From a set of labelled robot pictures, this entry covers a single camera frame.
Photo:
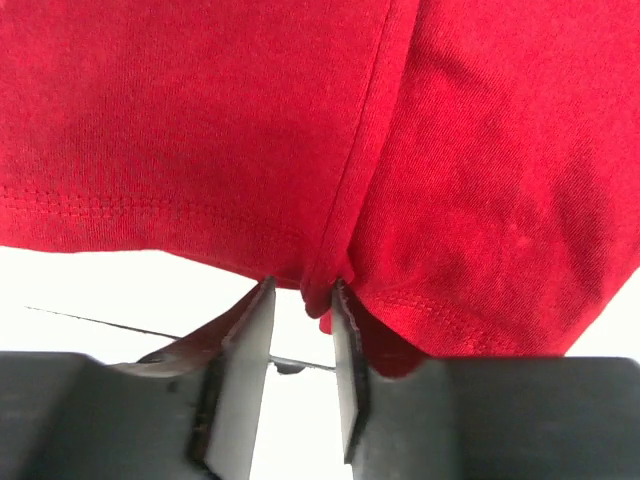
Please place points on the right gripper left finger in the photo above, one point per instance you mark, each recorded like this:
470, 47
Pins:
187, 411

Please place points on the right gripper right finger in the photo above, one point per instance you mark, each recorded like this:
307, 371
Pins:
480, 417

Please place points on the dark red t-shirt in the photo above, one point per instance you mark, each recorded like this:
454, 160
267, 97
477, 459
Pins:
469, 168

